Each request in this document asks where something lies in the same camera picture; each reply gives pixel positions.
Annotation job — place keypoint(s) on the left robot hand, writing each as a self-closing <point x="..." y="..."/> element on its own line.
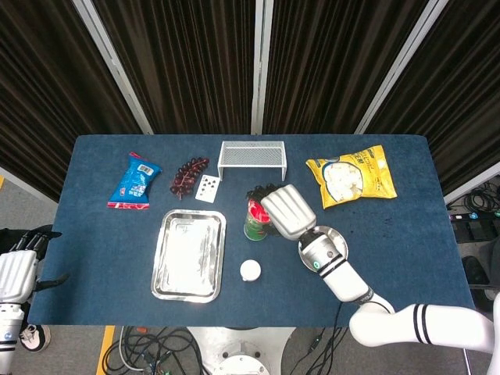
<point x="17" y="269"/>

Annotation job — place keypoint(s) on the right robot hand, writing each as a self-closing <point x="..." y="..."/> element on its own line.
<point x="289" y="211"/>

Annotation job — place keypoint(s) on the green can red lid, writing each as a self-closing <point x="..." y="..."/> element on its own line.
<point x="254" y="228"/>

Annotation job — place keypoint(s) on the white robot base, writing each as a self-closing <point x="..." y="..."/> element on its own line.
<point x="242" y="347"/>

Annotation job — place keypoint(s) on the round steel plate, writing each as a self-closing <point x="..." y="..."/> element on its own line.
<point x="338" y="236"/>

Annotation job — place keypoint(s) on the white mesh desk shelf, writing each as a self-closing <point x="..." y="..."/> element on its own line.
<point x="252" y="156"/>

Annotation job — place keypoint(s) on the yellow snack bag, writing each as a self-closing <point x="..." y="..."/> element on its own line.
<point x="351" y="179"/>

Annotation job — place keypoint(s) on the black and white sneaker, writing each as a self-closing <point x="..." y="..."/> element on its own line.
<point x="37" y="338"/>

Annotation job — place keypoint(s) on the hearts playing card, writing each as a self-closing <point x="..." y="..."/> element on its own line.
<point x="207" y="188"/>

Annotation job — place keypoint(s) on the red grape bunch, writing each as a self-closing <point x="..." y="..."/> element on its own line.
<point x="185" y="176"/>

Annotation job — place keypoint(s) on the blue table cloth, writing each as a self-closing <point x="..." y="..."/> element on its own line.
<point x="390" y="254"/>

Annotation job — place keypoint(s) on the rectangular steel tray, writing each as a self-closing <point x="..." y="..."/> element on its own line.
<point x="187" y="258"/>

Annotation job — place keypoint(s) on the blue snack bag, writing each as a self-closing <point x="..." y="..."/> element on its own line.
<point x="134" y="183"/>

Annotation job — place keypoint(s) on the dark brown curtain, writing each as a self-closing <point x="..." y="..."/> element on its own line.
<point x="461" y="97"/>
<point x="332" y="66"/>
<point x="47" y="97"/>
<point x="187" y="66"/>

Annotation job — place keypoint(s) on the black power strip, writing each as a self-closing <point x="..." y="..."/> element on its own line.
<point x="474" y="216"/>

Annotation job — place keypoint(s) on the white partition post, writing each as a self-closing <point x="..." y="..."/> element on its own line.
<point x="261" y="66"/>
<point x="402" y="66"/>
<point x="117" y="66"/>

